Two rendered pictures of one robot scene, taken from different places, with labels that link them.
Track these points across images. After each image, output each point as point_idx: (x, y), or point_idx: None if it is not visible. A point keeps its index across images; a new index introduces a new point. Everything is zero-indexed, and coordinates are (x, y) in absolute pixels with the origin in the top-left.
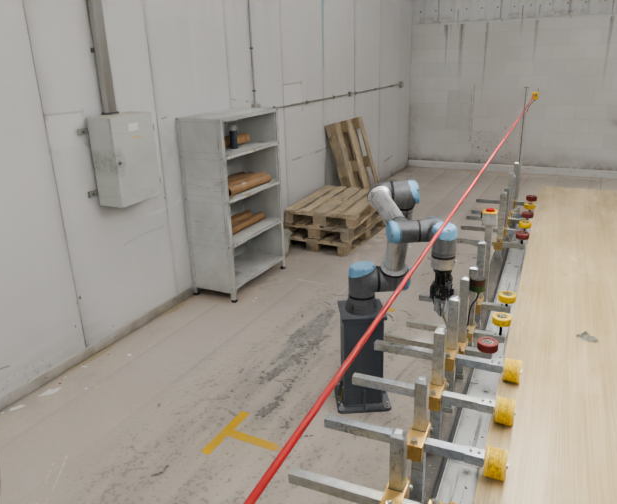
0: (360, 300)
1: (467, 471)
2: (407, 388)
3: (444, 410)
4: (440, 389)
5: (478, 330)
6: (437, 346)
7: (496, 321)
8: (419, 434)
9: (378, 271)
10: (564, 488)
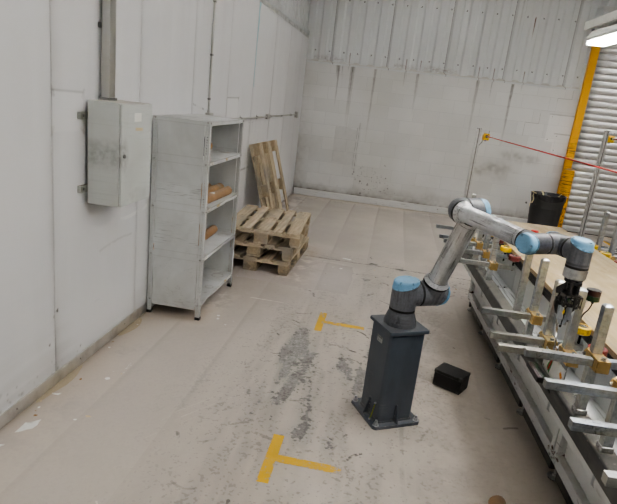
0: (405, 314)
1: None
2: (604, 390)
3: (579, 413)
4: None
5: (557, 339)
6: None
7: (581, 330)
8: None
9: (423, 285)
10: None
